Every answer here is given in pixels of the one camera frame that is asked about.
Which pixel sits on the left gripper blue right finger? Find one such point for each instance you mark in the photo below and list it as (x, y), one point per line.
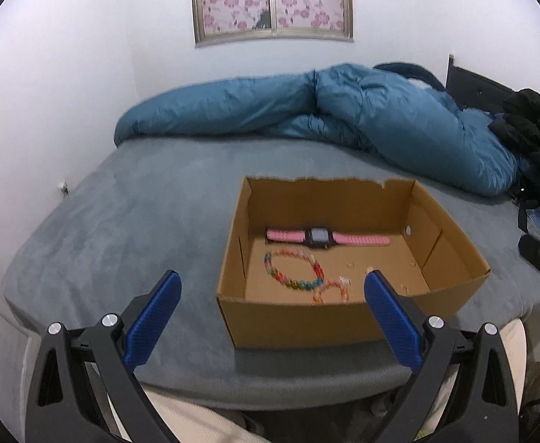
(482, 405)

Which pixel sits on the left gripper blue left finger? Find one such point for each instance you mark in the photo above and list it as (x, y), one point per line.
(62, 405)

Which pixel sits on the pink strap smartwatch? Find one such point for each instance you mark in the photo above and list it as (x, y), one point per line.
(323, 238)

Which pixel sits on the black jacket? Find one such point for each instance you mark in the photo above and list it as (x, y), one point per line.
(518, 129)

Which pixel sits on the black headboard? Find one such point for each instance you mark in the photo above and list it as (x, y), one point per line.
(473, 90)

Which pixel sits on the grey bed sheet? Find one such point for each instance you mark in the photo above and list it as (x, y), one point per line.
(164, 203)

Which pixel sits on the blue duvet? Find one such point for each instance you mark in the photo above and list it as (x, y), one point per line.
(421, 130)

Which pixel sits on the brown cardboard box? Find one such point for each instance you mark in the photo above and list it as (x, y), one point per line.
(284, 295)

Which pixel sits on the floral window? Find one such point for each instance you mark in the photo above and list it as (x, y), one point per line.
(224, 21)

